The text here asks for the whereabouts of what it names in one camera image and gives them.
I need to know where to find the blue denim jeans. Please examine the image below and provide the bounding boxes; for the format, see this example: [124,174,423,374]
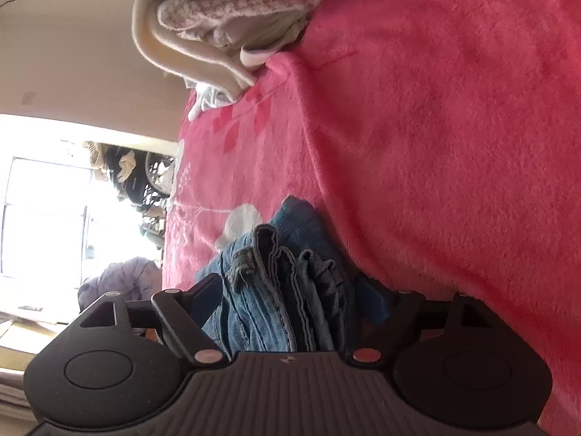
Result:
[188,197,396,356]

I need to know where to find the pile of mixed clothes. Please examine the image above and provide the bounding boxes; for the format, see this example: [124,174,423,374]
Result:
[132,0,323,120]

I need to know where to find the person in lilac jacket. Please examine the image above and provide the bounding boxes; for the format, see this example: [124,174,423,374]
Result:
[78,258,162,312]

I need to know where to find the black wheelchair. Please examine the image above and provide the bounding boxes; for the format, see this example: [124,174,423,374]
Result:
[84,141,176,250]

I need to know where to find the pink floral fleece blanket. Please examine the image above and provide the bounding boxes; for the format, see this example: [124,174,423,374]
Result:
[164,0,580,435]

